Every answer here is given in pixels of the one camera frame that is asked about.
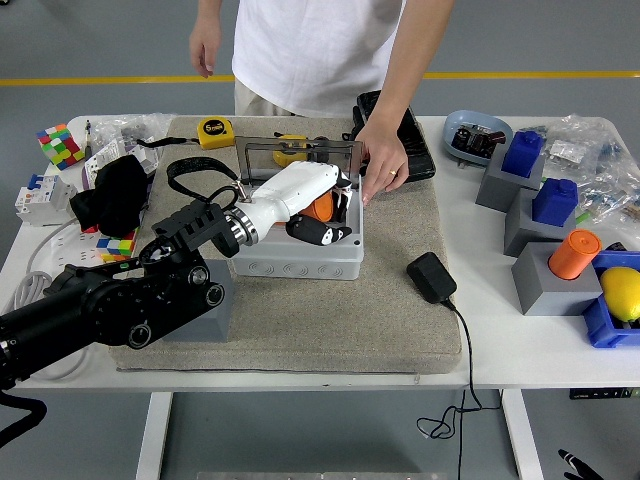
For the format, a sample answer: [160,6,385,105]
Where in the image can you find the person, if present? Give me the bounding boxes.
[232,0,409,119]

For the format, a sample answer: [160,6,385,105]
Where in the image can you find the small colourful puzzle cube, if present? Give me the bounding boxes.
[96,227,139,264]

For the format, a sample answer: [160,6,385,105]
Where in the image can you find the white circuit breaker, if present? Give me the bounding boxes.
[14,172,79,227]

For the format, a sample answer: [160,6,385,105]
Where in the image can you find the white table leg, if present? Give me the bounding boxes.
[501,389,544,480]
[134,392,174,480]

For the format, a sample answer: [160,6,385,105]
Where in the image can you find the black cloth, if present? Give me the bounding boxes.
[69,154,154,237]

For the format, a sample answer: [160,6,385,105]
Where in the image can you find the person's left hand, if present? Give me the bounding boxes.
[357,119,411,206]

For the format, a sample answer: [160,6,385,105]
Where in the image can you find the black adapter cord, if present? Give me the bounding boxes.
[417,297,504,441]

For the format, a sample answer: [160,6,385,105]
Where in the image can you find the small bag of white parts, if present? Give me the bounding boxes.
[544,139,586,164]

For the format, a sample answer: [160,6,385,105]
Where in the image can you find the small white breaker module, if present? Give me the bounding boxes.
[130,144,161,175]

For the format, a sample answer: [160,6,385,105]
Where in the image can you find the yellow lemon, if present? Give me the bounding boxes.
[598,266,640,324]

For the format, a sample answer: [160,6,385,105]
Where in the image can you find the grey block with round hole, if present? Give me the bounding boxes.
[162,258,235,344]

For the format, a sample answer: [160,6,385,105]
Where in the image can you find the white power strip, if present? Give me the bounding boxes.
[49,227,109,284]

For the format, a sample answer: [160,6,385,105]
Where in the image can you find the orange cylinder battery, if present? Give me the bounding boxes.
[548,228,603,281]
[298,192,335,222]

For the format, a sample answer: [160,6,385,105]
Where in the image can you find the person's right hand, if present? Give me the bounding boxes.
[188,24,224,80]

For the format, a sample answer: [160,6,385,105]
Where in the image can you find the clear bag of grey parts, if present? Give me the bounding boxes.
[92,113,176,151]

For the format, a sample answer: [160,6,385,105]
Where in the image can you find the dark electronic parts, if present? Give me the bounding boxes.
[449,122,506,161]

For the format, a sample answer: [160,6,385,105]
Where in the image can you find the black table control panel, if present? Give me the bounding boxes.
[568,387,640,400]

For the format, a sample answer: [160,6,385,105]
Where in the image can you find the grey plastic junction box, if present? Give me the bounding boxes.
[230,185,365,281]

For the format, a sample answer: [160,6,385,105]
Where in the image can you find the large clear bag of parts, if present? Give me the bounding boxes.
[539,113,640,226]

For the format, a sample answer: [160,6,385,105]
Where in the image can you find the grey holder block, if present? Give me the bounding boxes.
[474,147,546,214]
[503,188,579,259]
[510,242,604,317]

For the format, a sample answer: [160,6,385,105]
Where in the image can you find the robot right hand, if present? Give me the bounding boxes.
[557,448,609,480]

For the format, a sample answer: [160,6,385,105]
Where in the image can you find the blue battery block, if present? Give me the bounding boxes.
[501,130,545,180]
[531,177,580,227]

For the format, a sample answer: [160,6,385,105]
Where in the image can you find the white and purple card package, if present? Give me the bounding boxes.
[81,138,136,191]

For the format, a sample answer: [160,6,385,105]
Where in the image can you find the grey-brown mat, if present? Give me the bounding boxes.
[107,115,464,375]

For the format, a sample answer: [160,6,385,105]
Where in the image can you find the black power adapter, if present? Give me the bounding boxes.
[405,251,459,305]

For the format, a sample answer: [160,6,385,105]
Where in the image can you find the white power cable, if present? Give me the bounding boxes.
[0,219,94,381]

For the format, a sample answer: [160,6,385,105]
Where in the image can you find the large colourful puzzle cube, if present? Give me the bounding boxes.
[35,123,86,172]

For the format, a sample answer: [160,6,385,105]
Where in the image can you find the blue plastic bin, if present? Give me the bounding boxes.
[582,249,640,350]

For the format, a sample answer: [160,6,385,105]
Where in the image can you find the light blue bowl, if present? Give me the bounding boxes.
[443,109,515,169]

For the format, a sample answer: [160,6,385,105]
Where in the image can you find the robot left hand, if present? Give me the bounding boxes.
[247,160,354,247]

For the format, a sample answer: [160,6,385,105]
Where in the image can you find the smoky transparent box lid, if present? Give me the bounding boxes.
[233,135,364,191]

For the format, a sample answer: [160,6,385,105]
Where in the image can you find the yellow tape measure with strap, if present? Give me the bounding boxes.
[135,117,236,151]

